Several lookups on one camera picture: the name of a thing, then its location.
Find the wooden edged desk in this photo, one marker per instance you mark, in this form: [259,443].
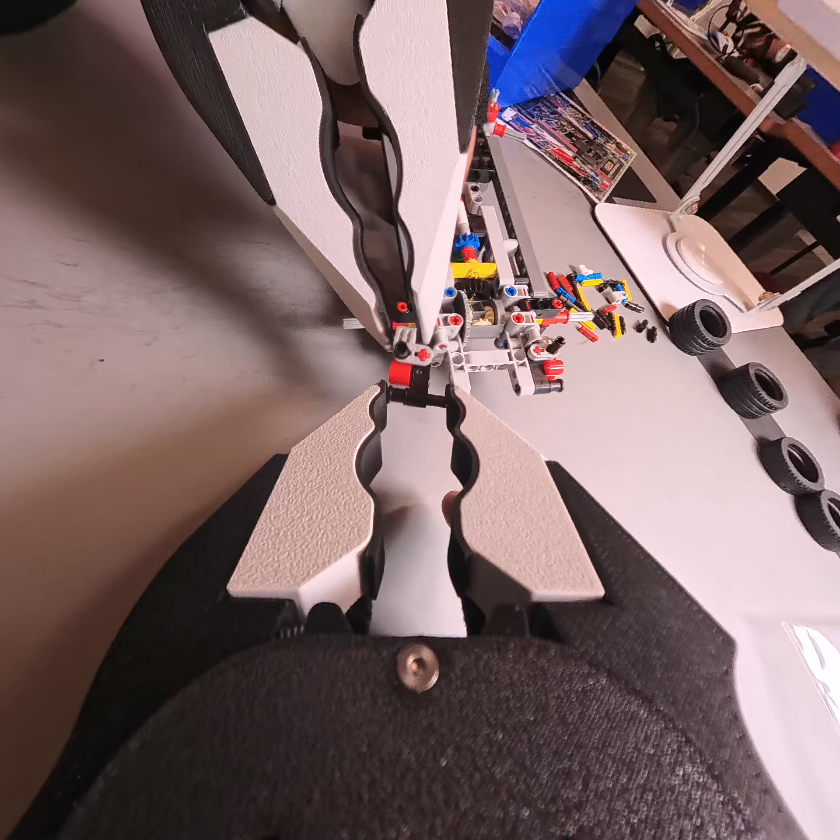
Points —
[741,88]

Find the clear empty plastic bag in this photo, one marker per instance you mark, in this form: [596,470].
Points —
[814,663]

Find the plastic bag of lego parts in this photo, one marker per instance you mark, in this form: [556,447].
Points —
[508,10]

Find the blue storage bin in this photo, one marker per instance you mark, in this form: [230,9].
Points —
[558,46]

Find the colourful sticker sheet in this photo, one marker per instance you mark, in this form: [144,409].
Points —
[571,144]

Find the pile of loose lego pieces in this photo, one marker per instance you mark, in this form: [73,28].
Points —
[590,302]

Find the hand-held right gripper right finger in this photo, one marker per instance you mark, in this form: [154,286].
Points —
[518,512]

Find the black lego axle pin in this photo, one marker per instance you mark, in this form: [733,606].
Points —
[420,396]

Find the black rubber lego tire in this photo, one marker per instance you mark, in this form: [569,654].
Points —
[700,328]
[820,522]
[791,466]
[753,392]

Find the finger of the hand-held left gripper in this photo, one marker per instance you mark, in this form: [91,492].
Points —
[420,131]
[275,131]

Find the lego car chassis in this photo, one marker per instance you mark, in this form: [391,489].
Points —
[502,236]

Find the person's right hand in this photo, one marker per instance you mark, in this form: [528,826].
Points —
[451,510]

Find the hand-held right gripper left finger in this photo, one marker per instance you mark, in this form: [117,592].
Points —
[315,512]

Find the small red grey lego assembly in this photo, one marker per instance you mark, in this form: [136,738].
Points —
[410,364]

